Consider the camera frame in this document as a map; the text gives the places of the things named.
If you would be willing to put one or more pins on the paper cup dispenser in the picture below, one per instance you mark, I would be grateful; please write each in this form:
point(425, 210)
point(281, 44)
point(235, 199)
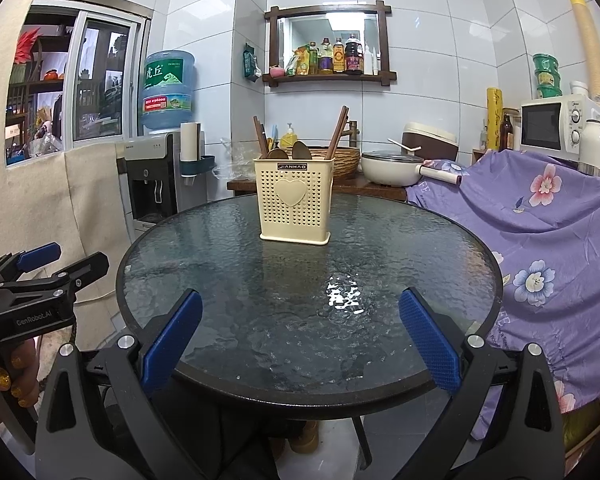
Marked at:
point(191, 147)

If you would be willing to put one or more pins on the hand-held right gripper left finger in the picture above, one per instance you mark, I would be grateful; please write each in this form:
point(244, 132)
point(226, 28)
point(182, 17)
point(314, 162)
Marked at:
point(172, 340)

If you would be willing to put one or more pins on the ribbed wooden basin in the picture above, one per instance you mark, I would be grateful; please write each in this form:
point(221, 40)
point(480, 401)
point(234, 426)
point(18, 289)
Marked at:
point(347, 162)

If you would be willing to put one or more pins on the white brown rice cooker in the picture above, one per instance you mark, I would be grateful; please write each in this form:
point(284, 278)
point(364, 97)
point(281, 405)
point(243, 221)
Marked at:
point(430, 135)

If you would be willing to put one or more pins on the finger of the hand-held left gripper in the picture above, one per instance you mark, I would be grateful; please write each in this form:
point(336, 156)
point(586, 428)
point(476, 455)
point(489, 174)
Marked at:
point(90, 267)
point(40, 255)

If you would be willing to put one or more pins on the wooden counter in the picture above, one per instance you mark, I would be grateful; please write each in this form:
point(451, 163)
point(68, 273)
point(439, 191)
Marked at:
point(370, 191)

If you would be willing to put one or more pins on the white microwave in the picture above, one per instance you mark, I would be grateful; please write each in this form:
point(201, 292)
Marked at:
point(545, 127)

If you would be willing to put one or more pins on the grey water dispenser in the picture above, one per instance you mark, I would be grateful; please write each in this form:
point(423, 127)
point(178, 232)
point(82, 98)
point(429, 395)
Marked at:
point(147, 185)

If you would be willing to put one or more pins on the white jar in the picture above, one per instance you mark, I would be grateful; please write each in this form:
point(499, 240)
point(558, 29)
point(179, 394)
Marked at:
point(578, 88)

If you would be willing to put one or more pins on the wooden framed mirror shelf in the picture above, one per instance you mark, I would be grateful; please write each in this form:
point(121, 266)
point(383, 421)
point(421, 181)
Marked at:
point(330, 8)

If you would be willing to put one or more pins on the orange teapot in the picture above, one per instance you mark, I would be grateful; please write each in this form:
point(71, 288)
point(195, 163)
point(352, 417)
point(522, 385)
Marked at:
point(51, 75)

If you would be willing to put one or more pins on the beige plastic utensil holder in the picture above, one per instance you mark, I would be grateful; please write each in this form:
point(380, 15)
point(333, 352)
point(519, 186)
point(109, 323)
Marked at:
point(295, 205)

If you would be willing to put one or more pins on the tan shoe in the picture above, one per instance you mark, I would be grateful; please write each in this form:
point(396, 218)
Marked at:
point(304, 440)

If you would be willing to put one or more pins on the tall paper cup stack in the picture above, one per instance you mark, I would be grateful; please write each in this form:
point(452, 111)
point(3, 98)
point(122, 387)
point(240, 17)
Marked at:
point(590, 45)

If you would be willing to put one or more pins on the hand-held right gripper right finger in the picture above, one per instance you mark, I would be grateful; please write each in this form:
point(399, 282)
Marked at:
point(427, 340)

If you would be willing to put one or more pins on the bronze faucet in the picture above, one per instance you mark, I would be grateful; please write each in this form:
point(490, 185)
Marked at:
point(354, 132)

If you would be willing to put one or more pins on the purple floral cloth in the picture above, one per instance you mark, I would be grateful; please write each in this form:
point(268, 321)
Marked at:
point(540, 240)

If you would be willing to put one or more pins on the white squeeze bottle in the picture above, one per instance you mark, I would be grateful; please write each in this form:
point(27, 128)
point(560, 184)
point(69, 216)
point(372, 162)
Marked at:
point(376, 62)
point(367, 61)

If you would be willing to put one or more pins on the sliding window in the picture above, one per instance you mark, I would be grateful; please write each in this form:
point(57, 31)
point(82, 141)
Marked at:
point(100, 85)

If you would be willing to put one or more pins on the amber bottle yellow label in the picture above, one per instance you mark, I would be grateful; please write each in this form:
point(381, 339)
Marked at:
point(338, 57)

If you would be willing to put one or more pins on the purple label bottle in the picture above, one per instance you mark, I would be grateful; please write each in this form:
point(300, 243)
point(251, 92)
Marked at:
point(325, 57)

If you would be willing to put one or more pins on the yellow oil bottle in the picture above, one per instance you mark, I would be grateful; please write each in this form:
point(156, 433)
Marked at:
point(313, 60)

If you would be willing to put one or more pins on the brown glass bottle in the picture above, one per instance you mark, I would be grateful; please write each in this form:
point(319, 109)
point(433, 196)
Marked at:
point(506, 134)

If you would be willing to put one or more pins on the red artificial flower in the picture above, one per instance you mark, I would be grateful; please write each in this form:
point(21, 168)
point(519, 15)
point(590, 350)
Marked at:
point(27, 45)

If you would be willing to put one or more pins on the yellow green packet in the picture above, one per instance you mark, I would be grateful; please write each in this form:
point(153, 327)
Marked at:
point(296, 62)

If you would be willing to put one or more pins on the person's left hand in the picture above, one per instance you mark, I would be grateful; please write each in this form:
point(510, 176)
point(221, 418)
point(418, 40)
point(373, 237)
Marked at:
point(27, 367)

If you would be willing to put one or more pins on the pink bowl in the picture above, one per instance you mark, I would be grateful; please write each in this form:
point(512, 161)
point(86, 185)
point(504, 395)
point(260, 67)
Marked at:
point(277, 71)

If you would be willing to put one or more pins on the yellow soap dispenser bottle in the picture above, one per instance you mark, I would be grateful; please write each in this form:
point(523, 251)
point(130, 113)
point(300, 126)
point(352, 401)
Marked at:
point(288, 137)

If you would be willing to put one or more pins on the yellow roll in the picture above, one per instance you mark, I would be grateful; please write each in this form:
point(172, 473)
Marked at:
point(494, 120)

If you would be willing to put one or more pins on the dark soy sauce bottle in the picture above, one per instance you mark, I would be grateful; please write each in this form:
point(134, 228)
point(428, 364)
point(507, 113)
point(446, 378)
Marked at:
point(354, 56)

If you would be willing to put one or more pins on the blue brush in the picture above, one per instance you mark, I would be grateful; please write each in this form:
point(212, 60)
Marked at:
point(275, 133)

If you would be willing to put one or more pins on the blue water jug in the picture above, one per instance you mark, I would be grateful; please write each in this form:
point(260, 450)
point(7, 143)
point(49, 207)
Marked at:
point(169, 90)

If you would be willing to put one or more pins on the clear plastic bag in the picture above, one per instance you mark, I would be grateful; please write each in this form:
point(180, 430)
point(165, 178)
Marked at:
point(237, 160)

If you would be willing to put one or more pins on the round glass table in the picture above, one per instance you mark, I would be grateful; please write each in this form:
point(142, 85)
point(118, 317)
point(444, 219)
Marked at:
point(220, 270)

